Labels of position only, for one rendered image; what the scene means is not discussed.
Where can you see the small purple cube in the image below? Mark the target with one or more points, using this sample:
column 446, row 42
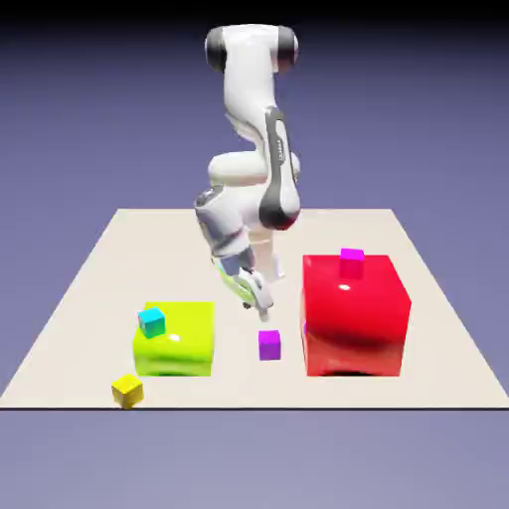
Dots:
column 269, row 345

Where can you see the small magenta cube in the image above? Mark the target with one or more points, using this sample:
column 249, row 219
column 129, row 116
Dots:
column 352, row 263

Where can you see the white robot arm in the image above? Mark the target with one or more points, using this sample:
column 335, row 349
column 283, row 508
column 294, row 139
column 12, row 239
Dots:
column 248, row 79

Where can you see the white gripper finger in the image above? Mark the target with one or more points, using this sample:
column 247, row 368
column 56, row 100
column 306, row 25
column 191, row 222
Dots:
column 264, row 315

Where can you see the large red box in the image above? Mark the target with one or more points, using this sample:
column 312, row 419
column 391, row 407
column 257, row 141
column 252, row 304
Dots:
column 354, row 318

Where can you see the small yellow cube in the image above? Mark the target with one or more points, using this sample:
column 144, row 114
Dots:
column 127, row 391

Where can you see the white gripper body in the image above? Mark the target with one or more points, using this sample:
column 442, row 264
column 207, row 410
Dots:
column 243, row 284

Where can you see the large lime green box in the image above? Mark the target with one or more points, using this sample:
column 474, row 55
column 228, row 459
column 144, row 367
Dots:
column 179, row 346

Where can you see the small cyan cube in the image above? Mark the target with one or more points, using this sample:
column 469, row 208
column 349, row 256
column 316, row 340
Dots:
column 151, row 322

